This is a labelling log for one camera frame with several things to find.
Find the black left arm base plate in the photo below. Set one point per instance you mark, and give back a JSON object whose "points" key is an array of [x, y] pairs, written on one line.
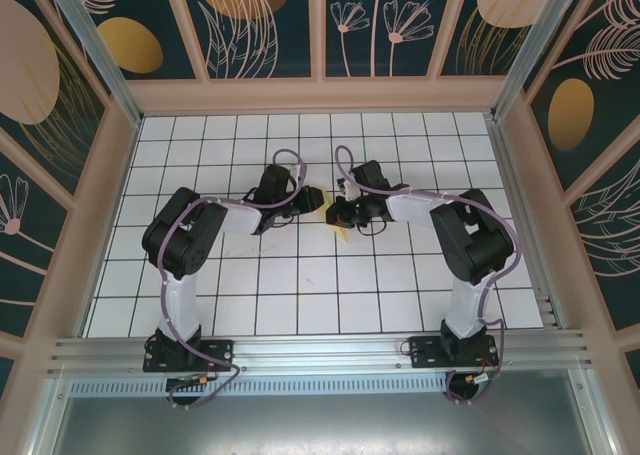
{"points": [[220, 355]]}

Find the long aluminium mounting rail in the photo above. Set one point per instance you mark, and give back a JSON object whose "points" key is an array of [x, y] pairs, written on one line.
{"points": [[320, 350]]}

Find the aluminium corner post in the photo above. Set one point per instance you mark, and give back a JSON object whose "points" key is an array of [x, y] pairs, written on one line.
{"points": [[540, 40], [95, 50]]}

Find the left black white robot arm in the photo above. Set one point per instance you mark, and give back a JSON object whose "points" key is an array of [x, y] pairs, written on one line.
{"points": [[182, 235]]}

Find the grey sheet metal panel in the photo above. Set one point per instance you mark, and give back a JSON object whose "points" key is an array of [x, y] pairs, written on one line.
{"points": [[320, 425]]}

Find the aluminium side rail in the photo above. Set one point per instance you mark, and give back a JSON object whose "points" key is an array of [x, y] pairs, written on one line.
{"points": [[522, 225]]}

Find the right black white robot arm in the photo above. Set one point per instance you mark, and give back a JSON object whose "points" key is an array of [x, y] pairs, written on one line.
{"points": [[475, 240]]}

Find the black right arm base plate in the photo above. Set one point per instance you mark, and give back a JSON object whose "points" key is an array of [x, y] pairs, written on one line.
{"points": [[425, 355]]}

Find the aluminium frame bar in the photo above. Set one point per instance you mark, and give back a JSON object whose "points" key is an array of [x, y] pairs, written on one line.
{"points": [[592, 415], [50, 415]]}

